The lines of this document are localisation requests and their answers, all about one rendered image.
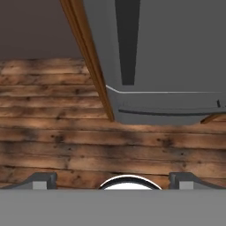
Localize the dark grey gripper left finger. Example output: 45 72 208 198
0 171 58 191

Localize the white round thing black rim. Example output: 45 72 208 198
98 174 163 191

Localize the grey fridge bottom drawer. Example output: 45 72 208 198
105 85 226 126

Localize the dark grey fridge door handle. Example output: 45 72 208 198
114 0 142 87

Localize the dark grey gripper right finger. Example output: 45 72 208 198
168 171 226 191

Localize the grey fridge door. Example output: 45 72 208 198
82 0 226 94

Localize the brown wooden cabinet side panel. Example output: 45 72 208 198
200 113 222 124
59 0 116 123

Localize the dark grey fridge drawer handle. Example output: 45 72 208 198
117 101 226 117

